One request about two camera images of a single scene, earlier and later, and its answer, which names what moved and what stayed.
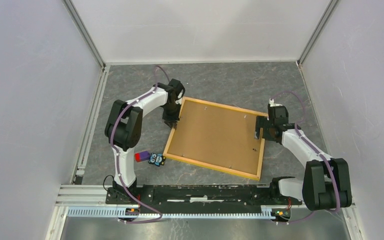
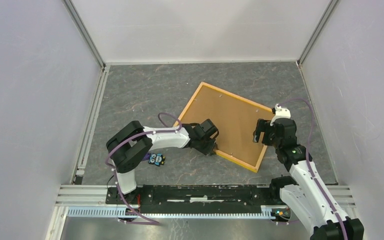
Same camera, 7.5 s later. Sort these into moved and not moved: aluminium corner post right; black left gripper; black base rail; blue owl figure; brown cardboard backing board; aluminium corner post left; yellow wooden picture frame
Moved: yellow wooden picture frame; brown cardboard backing board; black left gripper
Not moved: blue owl figure; black base rail; aluminium corner post left; aluminium corner post right
